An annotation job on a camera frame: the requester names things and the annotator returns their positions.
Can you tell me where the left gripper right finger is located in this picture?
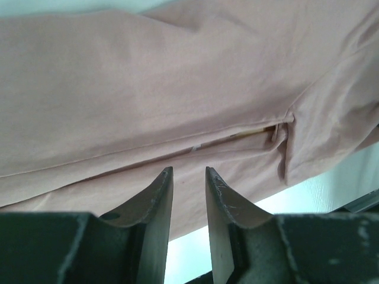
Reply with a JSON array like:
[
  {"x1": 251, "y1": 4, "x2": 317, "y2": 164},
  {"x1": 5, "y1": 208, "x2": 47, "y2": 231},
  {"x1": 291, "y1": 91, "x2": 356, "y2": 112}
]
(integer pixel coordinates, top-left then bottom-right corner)
[{"x1": 205, "y1": 167, "x2": 378, "y2": 283}]

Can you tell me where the pink t-shirt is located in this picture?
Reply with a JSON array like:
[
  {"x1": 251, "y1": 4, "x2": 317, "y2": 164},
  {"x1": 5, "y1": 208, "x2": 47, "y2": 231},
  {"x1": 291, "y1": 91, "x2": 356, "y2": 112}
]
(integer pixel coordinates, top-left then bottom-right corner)
[{"x1": 1, "y1": 1, "x2": 378, "y2": 238}]

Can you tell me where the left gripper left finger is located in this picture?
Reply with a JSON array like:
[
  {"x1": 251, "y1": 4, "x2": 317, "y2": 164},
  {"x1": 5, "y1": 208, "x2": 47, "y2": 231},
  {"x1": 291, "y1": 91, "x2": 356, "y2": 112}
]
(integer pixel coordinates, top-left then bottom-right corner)
[{"x1": 1, "y1": 167, "x2": 174, "y2": 283}]

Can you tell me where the aluminium frame rail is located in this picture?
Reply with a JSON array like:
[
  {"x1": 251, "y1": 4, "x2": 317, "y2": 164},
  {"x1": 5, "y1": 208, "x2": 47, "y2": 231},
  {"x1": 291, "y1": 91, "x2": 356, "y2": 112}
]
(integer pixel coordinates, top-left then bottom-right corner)
[{"x1": 345, "y1": 190, "x2": 378, "y2": 213}]

